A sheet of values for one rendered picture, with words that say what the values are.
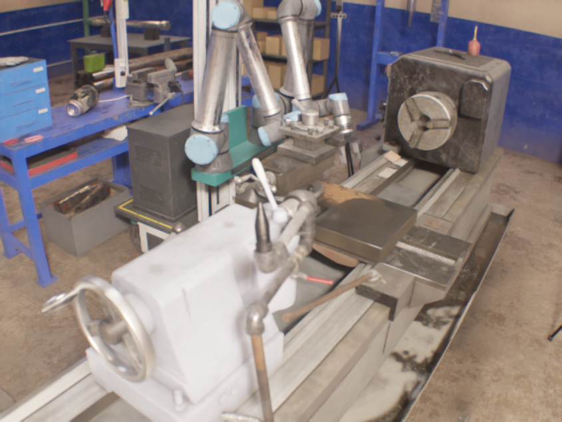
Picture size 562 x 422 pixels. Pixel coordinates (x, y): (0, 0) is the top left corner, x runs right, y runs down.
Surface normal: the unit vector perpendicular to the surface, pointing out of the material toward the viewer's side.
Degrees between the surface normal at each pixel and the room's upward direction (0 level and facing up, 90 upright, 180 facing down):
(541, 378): 0
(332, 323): 0
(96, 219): 90
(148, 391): 0
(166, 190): 90
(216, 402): 90
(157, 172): 90
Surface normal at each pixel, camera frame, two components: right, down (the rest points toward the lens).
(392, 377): 0.04, -0.88
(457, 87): -0.57, 0.37
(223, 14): -0.09, 0.34
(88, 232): 0.85, 0.27
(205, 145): -0.14, 0.53
